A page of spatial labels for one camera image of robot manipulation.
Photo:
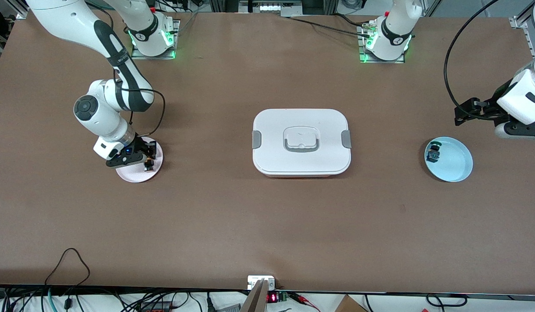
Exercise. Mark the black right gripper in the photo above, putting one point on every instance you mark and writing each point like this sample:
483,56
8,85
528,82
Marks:
141,146

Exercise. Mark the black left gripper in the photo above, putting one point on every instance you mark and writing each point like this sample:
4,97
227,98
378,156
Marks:
491,108

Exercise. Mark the orange switch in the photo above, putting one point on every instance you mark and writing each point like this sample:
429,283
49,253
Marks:
149,165

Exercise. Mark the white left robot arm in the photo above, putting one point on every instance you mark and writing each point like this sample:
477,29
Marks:
525,97

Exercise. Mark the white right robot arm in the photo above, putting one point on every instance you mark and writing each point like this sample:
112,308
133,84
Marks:
98,117

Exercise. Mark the pink round plate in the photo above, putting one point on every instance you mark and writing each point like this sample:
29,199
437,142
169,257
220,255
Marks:
137,175

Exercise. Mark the light blue round plate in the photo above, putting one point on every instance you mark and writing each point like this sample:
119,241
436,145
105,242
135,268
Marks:
455,167

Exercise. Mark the white lidded lunch box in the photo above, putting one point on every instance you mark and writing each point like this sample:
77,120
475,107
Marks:
271,130

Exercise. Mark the black power strip with plugs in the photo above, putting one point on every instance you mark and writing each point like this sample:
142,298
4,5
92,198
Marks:
157,307

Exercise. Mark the small white box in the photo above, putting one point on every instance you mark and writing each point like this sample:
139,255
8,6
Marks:
254,281

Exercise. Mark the grey flat device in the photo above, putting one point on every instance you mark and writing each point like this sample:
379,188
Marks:
228,308

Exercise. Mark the grey-brown bar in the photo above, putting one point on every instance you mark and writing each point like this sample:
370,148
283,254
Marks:
256,301

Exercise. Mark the red digit display module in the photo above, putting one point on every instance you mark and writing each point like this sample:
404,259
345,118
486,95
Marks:
272,297

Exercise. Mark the white strip device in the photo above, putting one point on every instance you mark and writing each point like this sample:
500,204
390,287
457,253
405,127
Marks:
280,8

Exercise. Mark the brown cardboard piece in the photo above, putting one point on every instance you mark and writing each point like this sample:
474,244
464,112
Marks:
349,305

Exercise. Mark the green switch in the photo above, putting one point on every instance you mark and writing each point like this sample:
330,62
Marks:
433,152

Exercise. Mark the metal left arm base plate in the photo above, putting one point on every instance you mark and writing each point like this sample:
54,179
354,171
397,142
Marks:
382,61

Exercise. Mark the aluminium frame rail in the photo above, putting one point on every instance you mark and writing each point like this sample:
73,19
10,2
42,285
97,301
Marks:
519,22

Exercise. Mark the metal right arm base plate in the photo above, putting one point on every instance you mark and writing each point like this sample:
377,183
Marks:
139,55

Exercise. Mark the dark aluminium frame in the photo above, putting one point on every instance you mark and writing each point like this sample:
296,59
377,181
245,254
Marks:
228,5

